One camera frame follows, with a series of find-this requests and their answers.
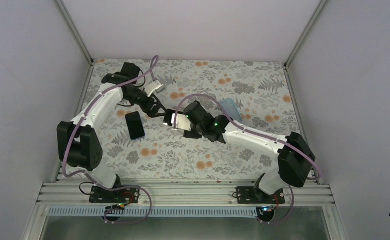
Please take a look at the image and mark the black phone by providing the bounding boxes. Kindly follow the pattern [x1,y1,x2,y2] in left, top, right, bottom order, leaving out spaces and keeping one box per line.
[125,111,146,140]

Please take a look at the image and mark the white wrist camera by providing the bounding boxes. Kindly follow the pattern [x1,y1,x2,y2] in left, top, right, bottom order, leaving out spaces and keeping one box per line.
[144,80,164,97]
[170,113,192,132]

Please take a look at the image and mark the floral patterned mat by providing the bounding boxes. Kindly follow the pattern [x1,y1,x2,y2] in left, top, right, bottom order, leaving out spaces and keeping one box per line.
[97,59,300,181]

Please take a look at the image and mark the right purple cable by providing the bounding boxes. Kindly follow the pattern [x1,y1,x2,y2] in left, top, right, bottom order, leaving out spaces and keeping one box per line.
[172,93,322,225]

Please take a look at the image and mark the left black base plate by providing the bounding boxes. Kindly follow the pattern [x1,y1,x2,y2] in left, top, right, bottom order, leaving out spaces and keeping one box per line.
[88,186,140,205]

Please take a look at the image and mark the aluminium mounting rail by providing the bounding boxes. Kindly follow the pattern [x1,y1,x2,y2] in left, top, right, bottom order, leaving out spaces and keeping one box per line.
[36,174,336,207]

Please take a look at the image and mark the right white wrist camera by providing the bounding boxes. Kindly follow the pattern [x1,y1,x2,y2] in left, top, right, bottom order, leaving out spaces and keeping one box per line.
[170,113,192,132]

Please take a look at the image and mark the purple cable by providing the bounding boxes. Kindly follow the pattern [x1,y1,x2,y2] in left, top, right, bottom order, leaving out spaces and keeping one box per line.
[61,55,160,193]
[172,93,322,225]

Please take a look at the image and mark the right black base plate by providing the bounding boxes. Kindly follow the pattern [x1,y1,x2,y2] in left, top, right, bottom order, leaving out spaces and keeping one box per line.
[232,186,286,205]

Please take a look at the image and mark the white slotted cable duct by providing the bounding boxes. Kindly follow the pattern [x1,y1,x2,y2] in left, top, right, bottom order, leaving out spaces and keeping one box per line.
[47,205,258,218]

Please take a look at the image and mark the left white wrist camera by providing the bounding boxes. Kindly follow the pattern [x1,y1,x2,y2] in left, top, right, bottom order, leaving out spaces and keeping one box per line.
[144,80,164,97]

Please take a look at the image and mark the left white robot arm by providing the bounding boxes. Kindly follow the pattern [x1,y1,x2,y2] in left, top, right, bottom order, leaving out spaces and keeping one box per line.
[56,56,167,203]

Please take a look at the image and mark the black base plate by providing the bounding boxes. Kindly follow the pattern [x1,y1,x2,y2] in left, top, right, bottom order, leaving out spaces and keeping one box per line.
[88,186,140,205]
[232,186,286,205]

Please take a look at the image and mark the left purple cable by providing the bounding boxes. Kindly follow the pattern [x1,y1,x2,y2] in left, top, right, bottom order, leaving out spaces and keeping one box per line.
[61,55,160,193]

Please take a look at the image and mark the light blue phone case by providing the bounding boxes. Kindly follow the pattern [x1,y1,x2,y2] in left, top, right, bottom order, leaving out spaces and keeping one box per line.
[219,98,243,123]

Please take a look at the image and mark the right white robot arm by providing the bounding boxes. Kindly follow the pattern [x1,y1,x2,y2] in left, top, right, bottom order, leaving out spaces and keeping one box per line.
[170,101,315,204]

